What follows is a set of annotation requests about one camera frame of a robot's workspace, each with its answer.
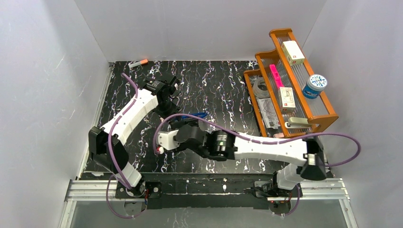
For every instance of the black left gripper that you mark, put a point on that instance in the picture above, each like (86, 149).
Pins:
(167, 107)

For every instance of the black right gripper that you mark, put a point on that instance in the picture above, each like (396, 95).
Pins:
(179, 125)

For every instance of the blue cable lock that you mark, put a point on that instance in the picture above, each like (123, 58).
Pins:
(199, 114)

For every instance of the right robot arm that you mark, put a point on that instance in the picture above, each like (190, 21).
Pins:
(304, 157)

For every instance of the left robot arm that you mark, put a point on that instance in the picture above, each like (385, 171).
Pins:
(106, 143)

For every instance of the orange capped marker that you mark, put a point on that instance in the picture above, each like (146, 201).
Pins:
(137, 63)

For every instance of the packaged protractor ruler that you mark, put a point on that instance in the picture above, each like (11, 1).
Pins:
(268, 113)

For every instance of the clear tape roll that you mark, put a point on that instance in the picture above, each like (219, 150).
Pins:
(260, 89)

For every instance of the pink small eraser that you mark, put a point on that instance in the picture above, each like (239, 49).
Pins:
(278, 135)

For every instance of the white small box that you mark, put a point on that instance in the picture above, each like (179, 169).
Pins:
(287, 101)

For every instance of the pink highlighter pen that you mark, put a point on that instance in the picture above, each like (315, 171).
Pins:
(276, 76)

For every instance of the beige stapler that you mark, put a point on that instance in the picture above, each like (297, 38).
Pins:
(297, 123)

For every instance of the orange tiered rack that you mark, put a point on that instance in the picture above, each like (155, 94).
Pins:
(319, 111)

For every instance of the white box upper shelf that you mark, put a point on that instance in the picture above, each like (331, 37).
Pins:
(292, 52)

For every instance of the blue white round jar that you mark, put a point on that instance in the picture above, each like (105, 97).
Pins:
(314, 86)

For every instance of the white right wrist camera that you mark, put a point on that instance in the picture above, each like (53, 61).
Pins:
(166, 141)

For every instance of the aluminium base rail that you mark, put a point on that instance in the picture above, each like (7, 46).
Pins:
(196, 192)

